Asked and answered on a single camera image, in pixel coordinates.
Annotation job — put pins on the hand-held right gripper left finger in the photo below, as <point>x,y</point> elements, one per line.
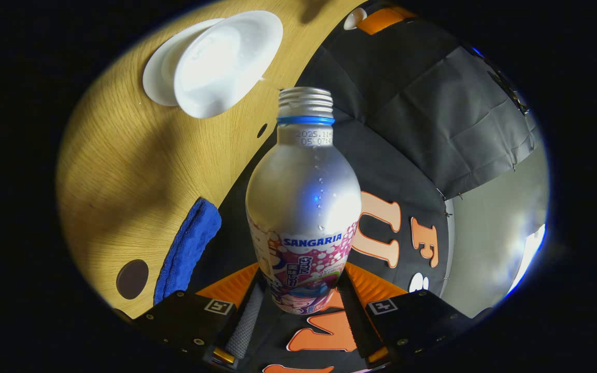
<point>195,316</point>

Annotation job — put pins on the silver water bottle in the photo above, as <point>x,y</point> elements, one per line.
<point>303,197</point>

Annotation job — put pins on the white saucer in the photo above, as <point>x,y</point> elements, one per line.
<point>158,72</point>

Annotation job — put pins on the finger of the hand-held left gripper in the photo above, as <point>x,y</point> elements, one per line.
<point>381,19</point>

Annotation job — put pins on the dark round coaster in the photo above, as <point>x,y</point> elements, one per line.
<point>132,280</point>

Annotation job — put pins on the white teacup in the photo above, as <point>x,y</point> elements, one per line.
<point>228,62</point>

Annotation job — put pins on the black table grommet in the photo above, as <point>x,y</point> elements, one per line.
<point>261,130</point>

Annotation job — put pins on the blue towel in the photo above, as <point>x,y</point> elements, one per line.
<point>187,248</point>

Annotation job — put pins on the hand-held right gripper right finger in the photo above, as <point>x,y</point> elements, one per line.
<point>412,321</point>

